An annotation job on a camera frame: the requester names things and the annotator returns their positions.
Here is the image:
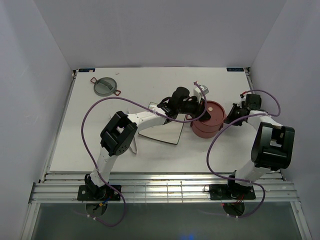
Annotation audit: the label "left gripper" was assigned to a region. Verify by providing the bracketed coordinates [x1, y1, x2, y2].
[177, 97, 211, 122]

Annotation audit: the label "pink bowl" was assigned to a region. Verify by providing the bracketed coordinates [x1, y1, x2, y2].
[191, 121, 223, 139]
[190, 100, 226, 133]

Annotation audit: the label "dark red lid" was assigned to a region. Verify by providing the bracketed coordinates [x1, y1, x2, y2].
[200, 100, 226, 126]

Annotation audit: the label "white square plate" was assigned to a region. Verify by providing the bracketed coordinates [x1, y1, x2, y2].
[136, 102, 186, 145]

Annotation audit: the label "metal tongs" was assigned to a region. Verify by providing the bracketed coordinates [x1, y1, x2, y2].
[109, 111, 138, 156]

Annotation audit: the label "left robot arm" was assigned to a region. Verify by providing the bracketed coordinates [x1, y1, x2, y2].
[84, 82, 211, 200]

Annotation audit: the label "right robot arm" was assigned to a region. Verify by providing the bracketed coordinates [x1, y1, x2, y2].
[224, 91, 295, 199]

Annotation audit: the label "grey lunch box lid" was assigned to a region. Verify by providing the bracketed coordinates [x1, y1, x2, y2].
[90, 77, 121, 97]

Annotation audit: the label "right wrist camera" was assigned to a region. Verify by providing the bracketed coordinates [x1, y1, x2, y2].
[239, 93, 247, 105]

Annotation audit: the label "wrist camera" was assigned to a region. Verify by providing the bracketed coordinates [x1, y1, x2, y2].
[239, 93, 247, 105]
[193, 81, 209, 103]

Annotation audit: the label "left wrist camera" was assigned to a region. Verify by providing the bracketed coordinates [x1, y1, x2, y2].
[193, 81, 209, 103]

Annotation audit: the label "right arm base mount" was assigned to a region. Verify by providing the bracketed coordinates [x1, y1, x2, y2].
[203, 184, 256, 200]

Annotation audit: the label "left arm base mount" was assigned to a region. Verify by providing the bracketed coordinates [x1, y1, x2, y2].
[76, 185, 121, 202]

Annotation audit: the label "aluminium frame rail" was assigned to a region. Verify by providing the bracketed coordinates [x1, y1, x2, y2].
[29, 172, 299, 204]

